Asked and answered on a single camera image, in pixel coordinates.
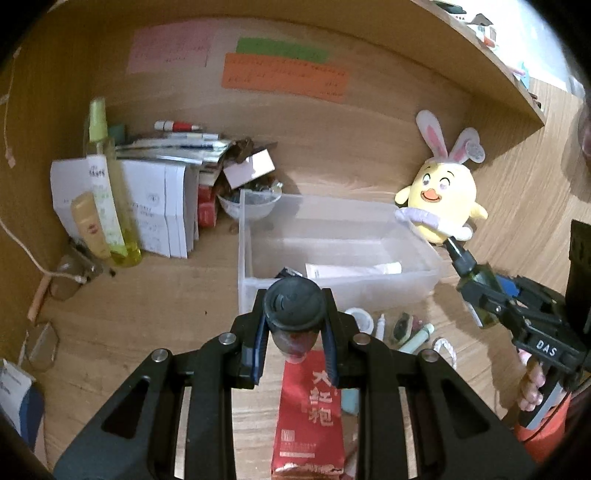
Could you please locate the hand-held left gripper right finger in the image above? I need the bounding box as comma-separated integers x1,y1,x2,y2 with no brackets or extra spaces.
321,288,539,480

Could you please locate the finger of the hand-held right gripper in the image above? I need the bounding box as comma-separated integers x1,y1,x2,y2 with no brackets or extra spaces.
496,274,557,308
459,277,525,334

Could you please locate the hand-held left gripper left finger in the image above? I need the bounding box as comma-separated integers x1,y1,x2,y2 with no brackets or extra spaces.
53,287,269,480

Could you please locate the green bottle with black pump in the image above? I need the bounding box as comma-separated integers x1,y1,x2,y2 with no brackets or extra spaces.
444,236,509,328

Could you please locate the dark bottle with black cap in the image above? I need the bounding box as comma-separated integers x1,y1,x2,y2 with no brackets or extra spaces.
263,277,327,366

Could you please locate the white rope bracelet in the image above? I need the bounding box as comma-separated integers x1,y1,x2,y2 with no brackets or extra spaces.
431,337,458,369

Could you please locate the red tea packet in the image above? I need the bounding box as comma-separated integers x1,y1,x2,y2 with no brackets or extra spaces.
270,351,347,478

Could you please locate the clear plastic storage box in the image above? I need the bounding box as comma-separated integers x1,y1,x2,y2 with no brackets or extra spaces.
238,189,444,315

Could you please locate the person's right forearm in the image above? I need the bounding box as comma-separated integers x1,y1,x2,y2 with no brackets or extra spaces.
512,388,591,463

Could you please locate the person's right hand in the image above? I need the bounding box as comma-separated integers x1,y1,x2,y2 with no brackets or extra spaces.
516,348,546,412

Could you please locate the small white jar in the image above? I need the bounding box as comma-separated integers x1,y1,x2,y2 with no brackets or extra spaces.
344,307,374,333

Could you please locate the pale green tube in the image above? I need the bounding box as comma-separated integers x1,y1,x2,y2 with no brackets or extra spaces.
398,323,435,354

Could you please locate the small patterned pouch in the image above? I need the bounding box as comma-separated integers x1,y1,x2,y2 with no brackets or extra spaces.
390,312,423,345

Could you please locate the white cosmetic tube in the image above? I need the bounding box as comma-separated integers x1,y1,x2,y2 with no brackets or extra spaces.
305,261,403,279

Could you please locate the yellow chick plush toy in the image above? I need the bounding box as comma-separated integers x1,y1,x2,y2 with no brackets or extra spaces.
394,110,489,244

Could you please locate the clear plastic bowl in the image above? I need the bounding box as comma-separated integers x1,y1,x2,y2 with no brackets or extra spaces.
217,187,282,221

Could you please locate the small white cardboard box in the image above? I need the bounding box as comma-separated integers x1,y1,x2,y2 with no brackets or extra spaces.
223,150,275,190

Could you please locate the small orange tube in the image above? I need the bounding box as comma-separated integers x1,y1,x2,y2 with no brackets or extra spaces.
70,191,112,259

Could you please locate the clear plastic holder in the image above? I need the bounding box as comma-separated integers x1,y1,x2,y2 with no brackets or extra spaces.
21,322,60,373

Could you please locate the wooden shelf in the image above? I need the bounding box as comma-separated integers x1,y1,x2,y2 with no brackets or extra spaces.
406,0,548,125

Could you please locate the stack of papers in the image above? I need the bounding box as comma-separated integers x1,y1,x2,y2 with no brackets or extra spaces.
115,131,232,168

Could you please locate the yellow spray bottle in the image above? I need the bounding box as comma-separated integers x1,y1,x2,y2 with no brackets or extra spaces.
85,98,143,268

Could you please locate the pink stick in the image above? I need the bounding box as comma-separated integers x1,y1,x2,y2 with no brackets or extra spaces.
28,274,52,322

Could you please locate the red and white marker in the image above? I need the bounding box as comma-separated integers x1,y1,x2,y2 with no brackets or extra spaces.
154,120,204,132

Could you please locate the blue and white packet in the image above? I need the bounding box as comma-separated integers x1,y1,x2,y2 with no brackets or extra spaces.
0,360,45,449

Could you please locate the white and red small box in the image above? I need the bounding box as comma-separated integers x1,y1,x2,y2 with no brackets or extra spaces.
477,22,500,49

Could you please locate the orange paper note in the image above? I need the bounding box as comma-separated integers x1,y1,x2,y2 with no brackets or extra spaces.
221,52,348,104

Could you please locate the green paper note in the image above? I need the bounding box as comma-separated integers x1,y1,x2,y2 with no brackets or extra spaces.
235,37,331,64

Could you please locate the pink paper note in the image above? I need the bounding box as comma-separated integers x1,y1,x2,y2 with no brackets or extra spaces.
127,21,213,75

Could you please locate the white cable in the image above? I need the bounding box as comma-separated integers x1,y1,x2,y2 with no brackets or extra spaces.
0,217,87,283

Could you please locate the thin white string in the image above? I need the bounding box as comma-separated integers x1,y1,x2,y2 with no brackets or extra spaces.
0,46,22,169

